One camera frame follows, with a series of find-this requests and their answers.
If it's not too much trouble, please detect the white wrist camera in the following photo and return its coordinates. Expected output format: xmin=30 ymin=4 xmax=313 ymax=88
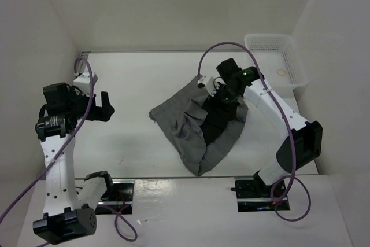
xmin=197 ymin=76 xmax=220 ymax=97
xmin=73 ymin=72 xmax=98 ymax=96

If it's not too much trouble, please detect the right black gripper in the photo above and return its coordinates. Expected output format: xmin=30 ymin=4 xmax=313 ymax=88
xmin=202 ymin=81 xmax=241 ymax=124

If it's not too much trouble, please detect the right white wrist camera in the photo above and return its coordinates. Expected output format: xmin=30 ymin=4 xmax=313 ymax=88
xmin=197 ymin=76 xmax=220 ymax=97

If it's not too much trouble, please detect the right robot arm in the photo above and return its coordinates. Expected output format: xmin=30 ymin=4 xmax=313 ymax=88
xmin=198 ymin=58 xmax=323 ymax=197

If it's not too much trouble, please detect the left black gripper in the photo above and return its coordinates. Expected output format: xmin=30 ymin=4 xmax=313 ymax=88
xmin=68 ymin=86 xmax=115 ymax=121

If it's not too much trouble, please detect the rubber band in basket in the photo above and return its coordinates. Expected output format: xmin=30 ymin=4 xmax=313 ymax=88
xmin=277 ymin=69 xmax=286 ymax=76

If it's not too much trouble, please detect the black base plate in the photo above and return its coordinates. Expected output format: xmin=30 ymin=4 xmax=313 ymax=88
xmin=230 ymin=177 xmax=277 ymax=213
xmin=95 ymin=179 xmax=135 ymax=215

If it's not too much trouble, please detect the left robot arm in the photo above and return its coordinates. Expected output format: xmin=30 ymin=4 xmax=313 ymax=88
xmin=32 ymin=83 xmax=115 ymax=245

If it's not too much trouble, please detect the white plastic basket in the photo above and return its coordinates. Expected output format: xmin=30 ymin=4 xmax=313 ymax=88
xmin=244 ymin=34 xmax=308 ymax=90

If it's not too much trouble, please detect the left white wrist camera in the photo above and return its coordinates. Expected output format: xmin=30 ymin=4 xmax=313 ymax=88
xmin=73 ymin=72 xmax=98 ymax=96

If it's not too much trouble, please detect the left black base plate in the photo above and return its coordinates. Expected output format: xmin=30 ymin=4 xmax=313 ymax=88
xmin=95 ymin=179 xmax=135 ymax=215

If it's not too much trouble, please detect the grey pleated skirt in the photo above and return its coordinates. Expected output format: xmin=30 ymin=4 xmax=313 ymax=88
xmin=149 ymin=78 xmax=249 ymax=176

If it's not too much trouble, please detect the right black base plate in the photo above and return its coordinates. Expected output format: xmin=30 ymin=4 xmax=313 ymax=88
xmin=230 ymin=177 xmax=277 ymax=213

